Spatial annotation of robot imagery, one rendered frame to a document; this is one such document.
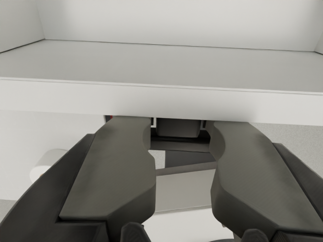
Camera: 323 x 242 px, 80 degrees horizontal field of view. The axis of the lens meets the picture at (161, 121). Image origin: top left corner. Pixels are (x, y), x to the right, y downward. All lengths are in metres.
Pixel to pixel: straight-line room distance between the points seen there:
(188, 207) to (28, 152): 0.29
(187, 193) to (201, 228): 0.06
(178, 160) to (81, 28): 0.37
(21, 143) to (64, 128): 0.09
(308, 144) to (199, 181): 1.27
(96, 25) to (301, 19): 0.16
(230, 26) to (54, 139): 0.31
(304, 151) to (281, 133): 0.24
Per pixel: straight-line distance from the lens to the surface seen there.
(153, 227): 0.35
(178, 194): 0.34
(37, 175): 0.38
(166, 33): 0.18
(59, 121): 0.34
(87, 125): 0.33
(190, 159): 0.48
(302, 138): 1.51
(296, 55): 0.19
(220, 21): 0.18
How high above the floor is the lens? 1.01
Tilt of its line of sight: 58 degrees down
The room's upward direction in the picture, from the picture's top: 176 degrees counter-clockwise
